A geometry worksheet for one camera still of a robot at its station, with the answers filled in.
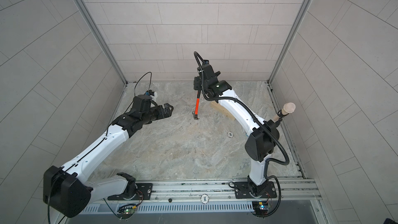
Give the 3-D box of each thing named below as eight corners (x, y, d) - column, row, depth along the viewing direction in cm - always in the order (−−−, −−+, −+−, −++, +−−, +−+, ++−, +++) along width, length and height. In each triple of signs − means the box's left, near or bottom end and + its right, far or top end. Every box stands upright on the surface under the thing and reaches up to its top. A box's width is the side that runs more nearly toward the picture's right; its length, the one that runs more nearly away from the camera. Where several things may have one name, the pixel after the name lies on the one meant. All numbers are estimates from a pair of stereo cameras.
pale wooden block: (210, 106, 105) (210, 103, 103) (213, 102, 107) (213, 99, 104) (233, 121, 98) (233, 119, 95) (236, 118, 99) (237, 115, 97)
